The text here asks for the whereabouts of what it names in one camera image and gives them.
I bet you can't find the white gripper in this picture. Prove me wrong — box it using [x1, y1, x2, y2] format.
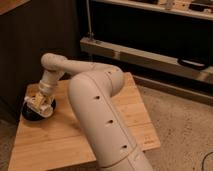
[24, 81, 54, 117]

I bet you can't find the white plastic bottle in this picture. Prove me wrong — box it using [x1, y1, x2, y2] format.
[27, 103, 48, 118]

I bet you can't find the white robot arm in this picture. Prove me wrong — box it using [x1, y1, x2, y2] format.
[22, 53, 154, 171]

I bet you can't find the black ceramic bowl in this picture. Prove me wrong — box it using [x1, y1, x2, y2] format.
[21, 99, 56, 121]

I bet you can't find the dark wooden cabinet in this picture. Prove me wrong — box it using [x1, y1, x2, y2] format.
[0, 0, 79, 122]

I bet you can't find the metal vertical pole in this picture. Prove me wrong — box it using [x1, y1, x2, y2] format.
[86, 0, 94, 40]

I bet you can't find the grey metal beam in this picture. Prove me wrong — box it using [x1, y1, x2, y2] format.
[80, 37, 213, 85]

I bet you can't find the wooden shelf with items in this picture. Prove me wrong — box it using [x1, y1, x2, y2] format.
[93, 0, 213, 21]

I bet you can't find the black handle on beam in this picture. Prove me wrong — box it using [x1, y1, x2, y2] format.
[177, 58, 210, 70]

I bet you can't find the black cable on floor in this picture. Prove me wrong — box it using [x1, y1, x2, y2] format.
[200, 150, 213, 171]

